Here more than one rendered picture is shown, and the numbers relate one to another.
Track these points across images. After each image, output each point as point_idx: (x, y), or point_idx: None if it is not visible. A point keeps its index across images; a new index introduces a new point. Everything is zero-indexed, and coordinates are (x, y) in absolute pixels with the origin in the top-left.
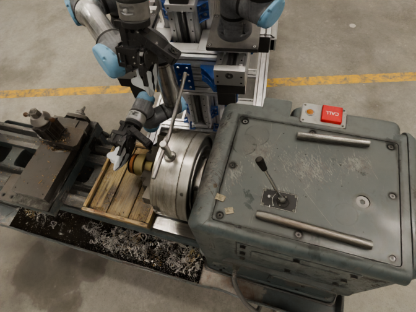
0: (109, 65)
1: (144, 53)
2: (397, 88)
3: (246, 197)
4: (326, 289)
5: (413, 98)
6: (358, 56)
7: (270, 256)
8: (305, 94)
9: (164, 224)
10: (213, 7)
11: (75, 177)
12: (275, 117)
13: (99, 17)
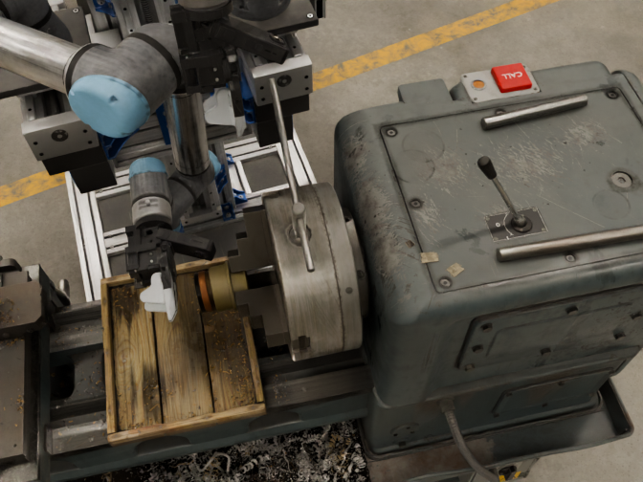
0: (125, 110)
1: (235, 56)
2: (496, 38)
3: (466, 240)
4: (602, 361)
5: (528, 46)
6: (409, 1)
7: (530, 325)
8: (352, 96)
9: (289, 392)
10: None
11: (48, 392)
12: (433, 109)
13: (33, 32)
